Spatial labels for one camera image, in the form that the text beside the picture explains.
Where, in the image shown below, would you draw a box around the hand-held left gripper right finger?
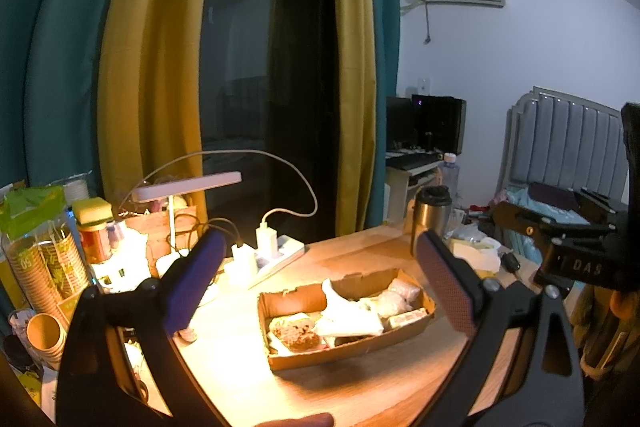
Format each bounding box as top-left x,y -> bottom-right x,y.
412,229 -> 587,427

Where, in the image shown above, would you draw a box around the jar with yellow lid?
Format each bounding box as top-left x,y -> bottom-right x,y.
71,198 -> 114,266

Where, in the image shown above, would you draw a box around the black computer monitor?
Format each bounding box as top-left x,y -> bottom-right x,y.
411,93 -> 467,156

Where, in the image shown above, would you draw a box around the grey padded headboard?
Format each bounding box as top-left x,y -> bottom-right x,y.
499,86 -> 632,198

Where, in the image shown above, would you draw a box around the printed flat packet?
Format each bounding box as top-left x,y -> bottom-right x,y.
387,307 -> 432,332

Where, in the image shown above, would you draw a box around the white power strip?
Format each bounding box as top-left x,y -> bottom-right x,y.
221,234 -> 306,291

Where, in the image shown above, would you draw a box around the narrow yellow curtain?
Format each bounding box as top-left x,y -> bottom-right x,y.
329,0 -> 379,234

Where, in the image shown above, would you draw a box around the black computer tower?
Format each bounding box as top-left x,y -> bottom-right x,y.
386,96 -> 416,148

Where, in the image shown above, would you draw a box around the sleeves of paper cups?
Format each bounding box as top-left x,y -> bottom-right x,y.
1,226 -> 87,314

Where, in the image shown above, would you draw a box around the wide yellow curtain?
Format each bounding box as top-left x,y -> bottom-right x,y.
96,0 -> 227,229

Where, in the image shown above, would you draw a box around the wide teal curtain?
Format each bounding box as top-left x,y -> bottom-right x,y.
0,0 -> 152,208

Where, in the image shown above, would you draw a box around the white computer desk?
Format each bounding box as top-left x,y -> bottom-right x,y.
384,156 -> 447,224

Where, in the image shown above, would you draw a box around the green plastic packet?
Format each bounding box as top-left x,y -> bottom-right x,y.
0,183 -> 69,239

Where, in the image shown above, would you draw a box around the bag of white cotton balls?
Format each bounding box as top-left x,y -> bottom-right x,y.
386,278 -> 424,314

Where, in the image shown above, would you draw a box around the white desk lamp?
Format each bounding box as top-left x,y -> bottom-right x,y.
131,171 -> 243,279

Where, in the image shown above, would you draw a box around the clear water bottle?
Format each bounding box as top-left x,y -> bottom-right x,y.
442,151 -> 461,214

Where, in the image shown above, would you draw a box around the wooden storage box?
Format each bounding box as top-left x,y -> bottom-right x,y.
124,201 -> 199,269

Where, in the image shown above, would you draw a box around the white charging cable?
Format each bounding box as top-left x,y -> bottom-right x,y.
136,149 -> 319,234

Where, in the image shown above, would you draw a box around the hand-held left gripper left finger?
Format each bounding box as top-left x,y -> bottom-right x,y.
55,227 -> 229,427

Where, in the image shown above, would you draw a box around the loose stack of paper cups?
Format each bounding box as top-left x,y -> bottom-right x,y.
24,311 -> 69,366

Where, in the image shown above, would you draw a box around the brown cardboard box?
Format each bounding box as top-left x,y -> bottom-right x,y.
257,267 -> 436,373

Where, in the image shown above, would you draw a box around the yellow tissue pack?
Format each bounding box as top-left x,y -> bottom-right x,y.
449,237 -> 502,279

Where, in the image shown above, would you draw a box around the dark purple cloth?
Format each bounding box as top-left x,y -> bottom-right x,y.
529,181 -> 579,211

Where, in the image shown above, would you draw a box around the steel tumbler with black lid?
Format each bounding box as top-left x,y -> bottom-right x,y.
410,185 -> 454,244

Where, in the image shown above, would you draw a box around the dark glass sliding door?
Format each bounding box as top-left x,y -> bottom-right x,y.
199,0 -> 342,234

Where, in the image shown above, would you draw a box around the clear plastic bag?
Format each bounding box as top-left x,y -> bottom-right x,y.
449,221 -> 490,244

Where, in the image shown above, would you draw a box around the person's left hand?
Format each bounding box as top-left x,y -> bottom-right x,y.
259,412 -> 334,427

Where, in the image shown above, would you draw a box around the narrow teal curtain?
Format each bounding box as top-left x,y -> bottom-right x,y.
362,0 -> 402,224

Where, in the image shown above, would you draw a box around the brown fuzzy sponge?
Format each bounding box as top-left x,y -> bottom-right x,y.
271,323 -> 322,354

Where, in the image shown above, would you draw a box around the black cables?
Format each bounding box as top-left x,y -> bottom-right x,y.
171,213 -> 247,259

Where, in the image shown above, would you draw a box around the white plastic packet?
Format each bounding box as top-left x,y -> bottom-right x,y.
314,278 -> 387,339

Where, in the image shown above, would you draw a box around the light teal bedding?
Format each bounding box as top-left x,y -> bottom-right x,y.
504,186 -> 592,259

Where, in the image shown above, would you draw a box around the white charger with black cable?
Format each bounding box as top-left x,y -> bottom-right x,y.
230,243 -> 259,286

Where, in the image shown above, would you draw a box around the stack of clear plastic cups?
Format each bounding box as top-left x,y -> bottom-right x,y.
64,178 -> 92,208

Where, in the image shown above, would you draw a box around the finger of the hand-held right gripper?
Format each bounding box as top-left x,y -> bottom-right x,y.
491,199 -> 576,254
575,187 -> 632,222

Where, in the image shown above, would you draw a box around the black keyboard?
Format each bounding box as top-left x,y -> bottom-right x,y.
386,151 -> 444,172

